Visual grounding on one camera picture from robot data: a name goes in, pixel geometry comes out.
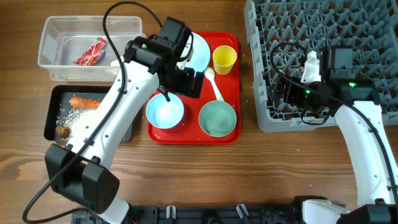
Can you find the yellow plastic cup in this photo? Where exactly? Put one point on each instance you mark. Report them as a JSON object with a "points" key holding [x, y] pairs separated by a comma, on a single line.
{"points": [[224, 58]]}

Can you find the red snack wrapper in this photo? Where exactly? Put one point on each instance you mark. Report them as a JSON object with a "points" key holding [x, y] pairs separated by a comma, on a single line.
{"points": [[93, 54]]}

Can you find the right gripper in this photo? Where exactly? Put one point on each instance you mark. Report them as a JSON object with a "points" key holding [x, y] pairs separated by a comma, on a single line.
{"points": [[290, 96]]}

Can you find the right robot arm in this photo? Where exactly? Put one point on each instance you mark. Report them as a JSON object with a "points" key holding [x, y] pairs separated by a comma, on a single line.
{"points": [[328, 80]]}

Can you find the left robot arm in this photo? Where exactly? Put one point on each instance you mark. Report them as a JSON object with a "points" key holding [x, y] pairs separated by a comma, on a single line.
{"points": [[80, 170]]}

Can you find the white tissue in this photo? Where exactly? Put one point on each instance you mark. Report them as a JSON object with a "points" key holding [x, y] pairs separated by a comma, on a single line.
{"points": [[114, 63]]}

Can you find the black waste tray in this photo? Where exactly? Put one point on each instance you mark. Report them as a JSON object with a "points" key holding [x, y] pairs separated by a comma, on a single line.
{"points": [[60, 104]]}

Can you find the clear plastic bin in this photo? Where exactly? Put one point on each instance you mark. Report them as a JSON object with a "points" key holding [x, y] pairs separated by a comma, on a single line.
{"points": [[65, 39]]}

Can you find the light green bowl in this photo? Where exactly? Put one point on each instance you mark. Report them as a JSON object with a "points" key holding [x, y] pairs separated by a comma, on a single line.
{"points": [[217, 118]]}

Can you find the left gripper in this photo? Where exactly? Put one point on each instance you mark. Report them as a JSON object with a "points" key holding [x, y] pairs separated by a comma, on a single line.
{"points": [[186, 88]]}

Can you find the light blue plate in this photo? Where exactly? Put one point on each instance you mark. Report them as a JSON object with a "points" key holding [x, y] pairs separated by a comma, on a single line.
{"points": [[200, 55]]}

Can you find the orange carrot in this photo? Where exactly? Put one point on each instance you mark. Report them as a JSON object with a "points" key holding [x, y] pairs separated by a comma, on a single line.
{"points": [[83, 103]]}

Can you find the white rice pile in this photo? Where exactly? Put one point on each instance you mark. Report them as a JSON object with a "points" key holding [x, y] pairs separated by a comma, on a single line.
{"points": [[76, 120]]}

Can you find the white plastic spoon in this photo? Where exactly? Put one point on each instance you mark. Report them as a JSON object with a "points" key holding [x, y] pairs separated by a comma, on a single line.
{"points": [[210, 75]]}

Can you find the brown food scrap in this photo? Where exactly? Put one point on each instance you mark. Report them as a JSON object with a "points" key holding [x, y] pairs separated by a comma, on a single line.
{"points": [[63, 131]]}

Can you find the grey dishwasher rack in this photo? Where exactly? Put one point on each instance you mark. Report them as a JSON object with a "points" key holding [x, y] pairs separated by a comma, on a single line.
{"points": [[278, 31]]}

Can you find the light blue bowl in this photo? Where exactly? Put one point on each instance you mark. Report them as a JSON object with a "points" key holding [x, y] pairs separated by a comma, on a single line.
{"points": [[164, 114]]}

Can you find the red serving tray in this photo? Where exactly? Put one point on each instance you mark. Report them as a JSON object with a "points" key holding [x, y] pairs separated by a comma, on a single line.
{"points": [[188, 131]]}

